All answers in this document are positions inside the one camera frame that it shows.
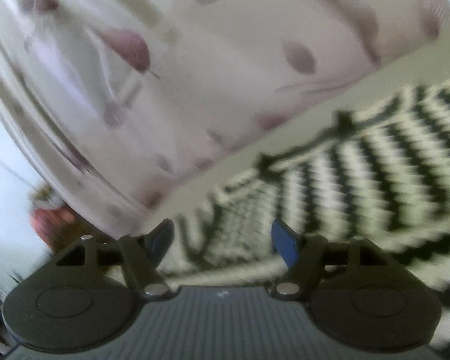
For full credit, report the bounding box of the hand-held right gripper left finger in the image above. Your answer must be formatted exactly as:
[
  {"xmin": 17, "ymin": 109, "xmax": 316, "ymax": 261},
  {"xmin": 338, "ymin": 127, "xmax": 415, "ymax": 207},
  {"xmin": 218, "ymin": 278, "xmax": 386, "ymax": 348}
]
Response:
[{"xmin": 55, "ymin": 218, "xmax": 176, "ymax": 302}]

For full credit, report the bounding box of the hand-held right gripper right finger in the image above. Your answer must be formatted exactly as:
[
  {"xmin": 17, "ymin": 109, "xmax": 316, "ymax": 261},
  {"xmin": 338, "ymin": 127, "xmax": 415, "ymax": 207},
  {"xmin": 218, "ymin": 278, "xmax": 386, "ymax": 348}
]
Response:
[{"xmin": 267, "ymin": 218, "xmax": 396, "ymax": 303}]

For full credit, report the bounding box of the black white checkered knit garment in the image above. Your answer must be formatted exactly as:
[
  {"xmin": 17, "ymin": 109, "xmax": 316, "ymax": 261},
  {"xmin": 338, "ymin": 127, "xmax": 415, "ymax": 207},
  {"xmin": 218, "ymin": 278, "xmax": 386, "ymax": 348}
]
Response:
[{"xmin": 160, "ymin": 78, "xmax": 450, "ymax": 347}]

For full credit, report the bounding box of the brown wooden furniture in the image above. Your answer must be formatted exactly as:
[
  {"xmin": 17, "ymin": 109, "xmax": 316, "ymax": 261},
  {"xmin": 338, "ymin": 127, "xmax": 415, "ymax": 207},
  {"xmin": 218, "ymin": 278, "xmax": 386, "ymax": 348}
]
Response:
[{"xmin": 47, "ymin": 214, "xmax": 115, "ymax": 267}]

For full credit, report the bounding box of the red round object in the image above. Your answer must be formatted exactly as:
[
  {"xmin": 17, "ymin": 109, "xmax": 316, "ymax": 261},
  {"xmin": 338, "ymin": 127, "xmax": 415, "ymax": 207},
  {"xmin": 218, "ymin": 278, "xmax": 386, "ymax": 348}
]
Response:
[{"xmin": 29, "ymin": 205, "xmax": 79, "ymax": 253}]

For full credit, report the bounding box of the cream bed sheet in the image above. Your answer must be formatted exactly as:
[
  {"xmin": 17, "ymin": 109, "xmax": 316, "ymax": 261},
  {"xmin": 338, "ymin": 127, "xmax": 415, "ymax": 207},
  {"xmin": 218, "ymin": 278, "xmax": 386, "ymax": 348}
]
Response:
[{"xmin": 135, "ymin": 34, "xmax": 450, "ymax": 297}]

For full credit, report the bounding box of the white leaf-patterned bedsheet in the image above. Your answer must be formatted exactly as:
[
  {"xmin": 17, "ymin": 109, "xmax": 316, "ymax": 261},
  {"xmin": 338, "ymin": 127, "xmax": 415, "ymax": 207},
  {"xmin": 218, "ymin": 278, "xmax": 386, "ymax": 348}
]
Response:
[{"xmin": 0, "ymin": 0, "xmax": 450, "ymax": 241}]

